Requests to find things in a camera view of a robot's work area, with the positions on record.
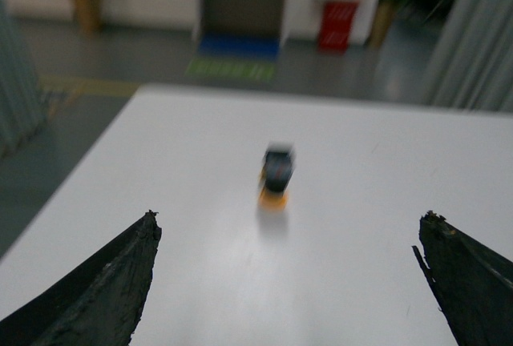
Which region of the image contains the right grey curtain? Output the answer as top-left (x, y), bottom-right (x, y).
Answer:
top-left (422, 0), bottom-right (512, 113)

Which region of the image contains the grey curtain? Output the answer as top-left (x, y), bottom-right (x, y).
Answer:
top-left (1, 0), bottom-right (47, 159)
top-left (422, 0), bottom-right (512, 113)

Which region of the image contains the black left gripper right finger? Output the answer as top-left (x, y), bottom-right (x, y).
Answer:
top-left (412, 211), bottom-right (512, 345)

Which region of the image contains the green floor sign sticker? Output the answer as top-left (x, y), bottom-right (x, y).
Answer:
top-left (185, 58), bottom-right (276, 82)

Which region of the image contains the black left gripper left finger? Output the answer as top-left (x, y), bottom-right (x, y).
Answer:
top-left (1, 211), bottom-right (162, 345)

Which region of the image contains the red fire extinguisher box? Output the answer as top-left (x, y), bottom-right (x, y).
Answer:
top-left (317, 0), bottom-right (360, 54)

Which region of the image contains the blue floor mat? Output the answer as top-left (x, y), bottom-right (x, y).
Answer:
top-left (197, 34), bottom-right (280, 60)

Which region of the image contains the left grey curtain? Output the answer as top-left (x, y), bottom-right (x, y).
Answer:
top-left (1, 0), bottom-right (47, 159)

